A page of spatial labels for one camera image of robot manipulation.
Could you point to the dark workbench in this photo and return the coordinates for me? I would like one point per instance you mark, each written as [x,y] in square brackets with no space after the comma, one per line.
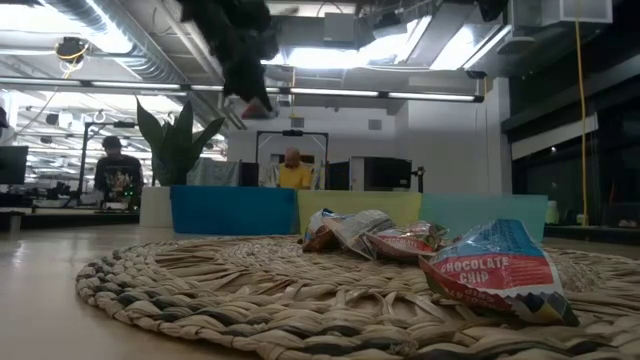
[60,220]

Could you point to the black box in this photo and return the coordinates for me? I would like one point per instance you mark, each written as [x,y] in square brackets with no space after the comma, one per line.
[248,174]

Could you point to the black background rig frame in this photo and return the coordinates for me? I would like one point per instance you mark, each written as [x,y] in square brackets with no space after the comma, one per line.
[292,133]

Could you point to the red chocolate granola bar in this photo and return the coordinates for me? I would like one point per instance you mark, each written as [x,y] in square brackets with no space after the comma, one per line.
[405,244]

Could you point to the long light bar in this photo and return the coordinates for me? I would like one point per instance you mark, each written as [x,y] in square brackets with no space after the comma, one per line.
[350,92]

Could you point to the yellow plastic bin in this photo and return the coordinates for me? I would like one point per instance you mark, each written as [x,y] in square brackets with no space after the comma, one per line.
[360,201]

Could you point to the large black monitor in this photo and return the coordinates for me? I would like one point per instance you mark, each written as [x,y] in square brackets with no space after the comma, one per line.
[387,173]

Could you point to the person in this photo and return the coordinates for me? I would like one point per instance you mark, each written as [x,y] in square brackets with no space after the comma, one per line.
[117,172]
[294,176]

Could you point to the grey cloth cover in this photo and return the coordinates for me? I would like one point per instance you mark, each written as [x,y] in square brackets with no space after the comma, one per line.
[212,172]

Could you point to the small black post mount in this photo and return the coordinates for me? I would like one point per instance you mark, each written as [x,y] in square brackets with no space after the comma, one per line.
[420,180]

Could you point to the white plant pot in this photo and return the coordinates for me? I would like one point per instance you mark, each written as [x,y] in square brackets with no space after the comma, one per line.
[155,207]

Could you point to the grey cup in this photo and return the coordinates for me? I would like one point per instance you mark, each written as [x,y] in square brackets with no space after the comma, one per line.
[15,222]

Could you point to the pale green bottle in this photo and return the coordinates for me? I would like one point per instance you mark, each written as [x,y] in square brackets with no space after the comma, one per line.
[552,212]

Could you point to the chocolate chip granola bar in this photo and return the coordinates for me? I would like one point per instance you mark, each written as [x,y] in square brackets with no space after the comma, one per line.
[495,272]

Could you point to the round woven mat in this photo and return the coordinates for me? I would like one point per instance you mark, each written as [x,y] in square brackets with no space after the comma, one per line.
[250,300]

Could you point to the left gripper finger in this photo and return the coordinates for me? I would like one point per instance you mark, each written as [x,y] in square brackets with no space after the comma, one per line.
[235,77]
[257,82]

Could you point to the blue plastic bin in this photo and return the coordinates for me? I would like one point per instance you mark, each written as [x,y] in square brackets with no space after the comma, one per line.
[230,210]

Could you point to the green snake plant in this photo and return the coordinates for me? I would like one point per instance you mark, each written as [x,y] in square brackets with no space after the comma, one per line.
[175,150]

